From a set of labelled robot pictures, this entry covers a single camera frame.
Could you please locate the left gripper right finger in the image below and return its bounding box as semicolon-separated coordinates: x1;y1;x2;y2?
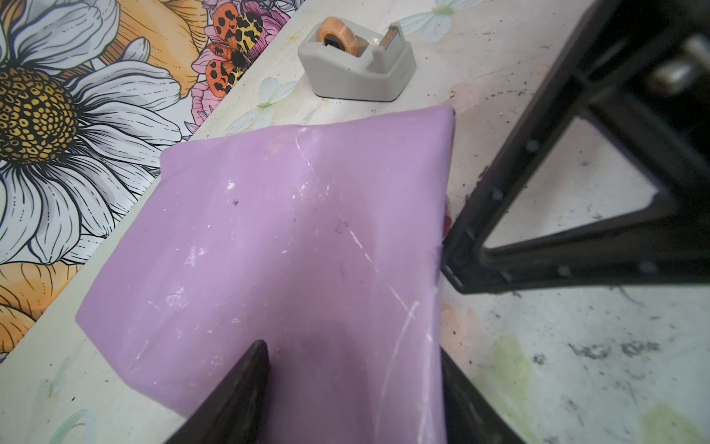
440;348;524;444

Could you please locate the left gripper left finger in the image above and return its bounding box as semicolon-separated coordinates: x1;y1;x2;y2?
166;340;270;444

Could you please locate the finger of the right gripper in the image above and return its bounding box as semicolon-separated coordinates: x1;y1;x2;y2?
441;1;709;294

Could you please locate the pink wrapping paper sheet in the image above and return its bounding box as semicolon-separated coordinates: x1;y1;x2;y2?
76;107;455;443

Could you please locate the white tape dispenser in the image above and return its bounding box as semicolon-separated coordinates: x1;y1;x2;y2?
298;18;416;102

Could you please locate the orange clear tape roll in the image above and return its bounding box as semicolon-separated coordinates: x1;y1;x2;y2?
316;17;359;57

